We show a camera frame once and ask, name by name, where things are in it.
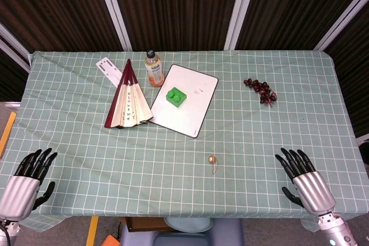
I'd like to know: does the green toy building block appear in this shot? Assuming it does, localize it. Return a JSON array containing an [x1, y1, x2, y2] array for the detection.
[[165, 86, 188, 108]]

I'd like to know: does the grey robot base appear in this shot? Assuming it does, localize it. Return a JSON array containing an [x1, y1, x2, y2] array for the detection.
[[119, 217, 244, 246]]

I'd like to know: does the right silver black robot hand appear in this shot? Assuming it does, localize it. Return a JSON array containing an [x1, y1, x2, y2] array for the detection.
[[274, 147, 337, 216]]

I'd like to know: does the white plastic ruler card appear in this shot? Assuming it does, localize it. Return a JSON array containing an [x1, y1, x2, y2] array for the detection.
[[95, 56, 123, 88]]

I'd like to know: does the brown cardboard box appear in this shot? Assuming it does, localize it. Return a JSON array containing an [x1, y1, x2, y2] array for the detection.
[[125, 217, 176, 233]]

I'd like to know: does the folding paper fan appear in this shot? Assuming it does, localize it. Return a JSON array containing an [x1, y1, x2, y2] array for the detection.
[[104, 59, 154, 130]]

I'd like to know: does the white partition frame post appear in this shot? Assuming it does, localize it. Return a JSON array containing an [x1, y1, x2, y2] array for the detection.
[[0, 22, 31, 73], [93, 0, 133, 52], [223, 0, 262, 51], [313, 0, 369, 51]]

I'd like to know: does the dark red grape bunch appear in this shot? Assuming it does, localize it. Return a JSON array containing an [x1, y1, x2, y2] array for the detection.
[[243, 78, 278, 108]]

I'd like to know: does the orange drink plastic bottle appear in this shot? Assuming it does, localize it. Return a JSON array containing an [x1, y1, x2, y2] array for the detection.
[[144, 50, 165, 88]]

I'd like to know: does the green checked tablecloth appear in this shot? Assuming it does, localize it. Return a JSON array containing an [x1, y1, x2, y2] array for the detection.
[[7, 50, 369, 231]]

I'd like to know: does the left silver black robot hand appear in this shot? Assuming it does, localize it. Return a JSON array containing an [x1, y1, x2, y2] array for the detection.
[[0, 147, 58, 220]]

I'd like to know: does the orange box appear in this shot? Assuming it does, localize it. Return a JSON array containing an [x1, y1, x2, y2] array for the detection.
[[101, 233, 121, 246]]

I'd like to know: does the small golden bell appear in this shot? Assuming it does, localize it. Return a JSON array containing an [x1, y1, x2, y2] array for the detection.
[[207, 155, 219, 175]]

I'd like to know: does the white board with black rim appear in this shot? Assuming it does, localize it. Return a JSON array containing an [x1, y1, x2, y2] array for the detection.
[[148, 64, 219, 139]]

